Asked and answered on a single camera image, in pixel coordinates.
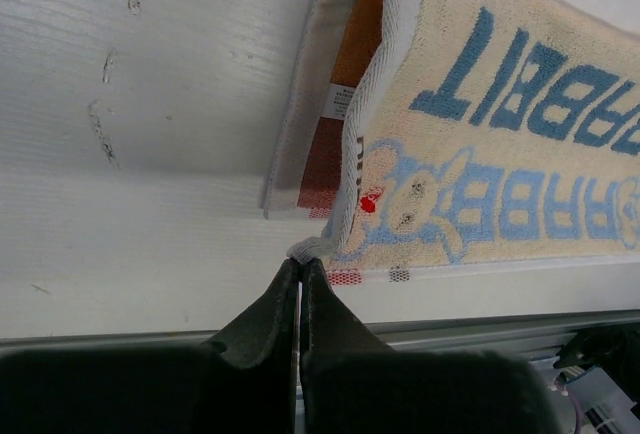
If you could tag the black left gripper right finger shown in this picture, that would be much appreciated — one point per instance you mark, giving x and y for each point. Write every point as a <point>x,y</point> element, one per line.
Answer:
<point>336,349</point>

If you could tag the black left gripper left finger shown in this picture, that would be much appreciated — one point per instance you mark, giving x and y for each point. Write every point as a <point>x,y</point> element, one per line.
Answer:
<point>250,385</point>

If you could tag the orange blue printed towel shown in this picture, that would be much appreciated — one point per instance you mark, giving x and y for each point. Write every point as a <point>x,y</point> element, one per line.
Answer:
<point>450,132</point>

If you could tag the aluminium mounting rail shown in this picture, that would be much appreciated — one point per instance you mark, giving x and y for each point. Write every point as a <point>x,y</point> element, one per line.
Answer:
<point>531,336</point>

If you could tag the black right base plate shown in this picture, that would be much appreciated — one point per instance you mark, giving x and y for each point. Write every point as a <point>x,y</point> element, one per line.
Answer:
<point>614,349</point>

